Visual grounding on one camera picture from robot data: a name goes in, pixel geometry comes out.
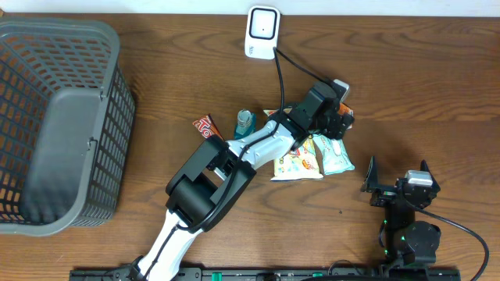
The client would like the black right camera cable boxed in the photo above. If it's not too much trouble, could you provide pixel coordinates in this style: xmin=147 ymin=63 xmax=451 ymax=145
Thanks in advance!
xmin=396 ymin=183 xmax=491 ymax=281

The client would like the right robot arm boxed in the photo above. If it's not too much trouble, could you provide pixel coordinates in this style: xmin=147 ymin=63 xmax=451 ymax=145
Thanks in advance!
xmin=361 ymin=157 xmax=441 ymax=275

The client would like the teal mouthwash bottle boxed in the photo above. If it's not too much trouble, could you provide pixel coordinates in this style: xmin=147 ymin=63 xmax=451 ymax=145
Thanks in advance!
xmin=234 ymin=109 xmax=256 ymax=140

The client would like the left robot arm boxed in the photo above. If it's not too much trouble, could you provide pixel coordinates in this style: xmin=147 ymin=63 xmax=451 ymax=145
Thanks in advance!
xmin=129 ymin=80 xmax=354 ymax=280

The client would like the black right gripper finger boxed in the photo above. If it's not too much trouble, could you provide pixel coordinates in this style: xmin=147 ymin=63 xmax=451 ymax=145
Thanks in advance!
xmin=420 ymin=160 xmax=441 ymax=192
xmin=360 ymin=156 xmax=379 ymax=193

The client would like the black left camera cable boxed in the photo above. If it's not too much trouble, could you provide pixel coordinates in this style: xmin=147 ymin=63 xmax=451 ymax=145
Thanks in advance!
xmin=144 ymin=46 xmax=337 ymax=281

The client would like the yellow snack chips bag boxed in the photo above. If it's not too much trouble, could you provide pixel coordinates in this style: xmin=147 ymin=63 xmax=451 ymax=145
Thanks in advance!
xmin=263 ymin=108 xmax=325 ymax=183

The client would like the grey plastic mesh basket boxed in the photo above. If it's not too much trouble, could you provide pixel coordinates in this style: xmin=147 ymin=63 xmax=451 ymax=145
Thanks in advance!
xmin=1 ymin=17 xmax=135 ymax=237

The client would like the black camera cable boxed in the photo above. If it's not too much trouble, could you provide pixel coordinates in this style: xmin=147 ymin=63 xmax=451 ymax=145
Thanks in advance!
xmin=396 ymin=183 xmax=491 ymax=281
xmin=144 ymin=46 xmax=337 ymax=281

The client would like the red chocolate bar wrapper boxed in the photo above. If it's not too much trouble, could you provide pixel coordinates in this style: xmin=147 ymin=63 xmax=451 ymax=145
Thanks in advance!
xmin=192 ymin=114 xmax=223 ymax=140

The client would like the light blue wet wipes pack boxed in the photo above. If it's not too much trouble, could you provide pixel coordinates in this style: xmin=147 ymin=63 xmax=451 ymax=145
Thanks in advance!
xmin=313 ymin=134 xmax=355 ymax=175

